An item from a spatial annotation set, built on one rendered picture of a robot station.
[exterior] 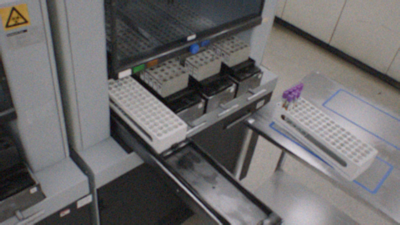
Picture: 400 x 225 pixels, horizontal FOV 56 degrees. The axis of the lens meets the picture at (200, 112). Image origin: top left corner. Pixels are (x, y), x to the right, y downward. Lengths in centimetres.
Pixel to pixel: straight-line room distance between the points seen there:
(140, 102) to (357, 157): 62
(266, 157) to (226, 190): 127
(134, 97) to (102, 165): 22
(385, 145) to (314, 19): 223
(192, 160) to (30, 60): 48
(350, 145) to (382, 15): 208
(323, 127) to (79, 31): 72
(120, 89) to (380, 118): 85
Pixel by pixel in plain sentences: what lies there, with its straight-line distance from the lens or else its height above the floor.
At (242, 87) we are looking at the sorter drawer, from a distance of 138.
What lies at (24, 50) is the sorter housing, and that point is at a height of 111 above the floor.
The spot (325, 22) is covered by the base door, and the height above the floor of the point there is 24.
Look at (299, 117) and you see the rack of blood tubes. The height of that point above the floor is 88.
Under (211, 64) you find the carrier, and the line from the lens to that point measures 129.
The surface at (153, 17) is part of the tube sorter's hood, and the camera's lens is 102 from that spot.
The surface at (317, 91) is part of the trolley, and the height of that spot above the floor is 82.
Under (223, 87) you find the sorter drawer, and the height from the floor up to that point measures 82.
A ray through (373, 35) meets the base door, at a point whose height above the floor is 31.
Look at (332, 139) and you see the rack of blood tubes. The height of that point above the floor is 88.
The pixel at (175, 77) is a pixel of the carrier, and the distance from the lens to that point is 120.
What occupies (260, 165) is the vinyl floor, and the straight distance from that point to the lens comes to 219.
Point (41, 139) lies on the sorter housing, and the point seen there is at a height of 85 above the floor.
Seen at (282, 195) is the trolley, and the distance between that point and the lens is 172.
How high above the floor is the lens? 158
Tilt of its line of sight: 41 degrees down
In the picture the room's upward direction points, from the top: 9 degrees clockwise
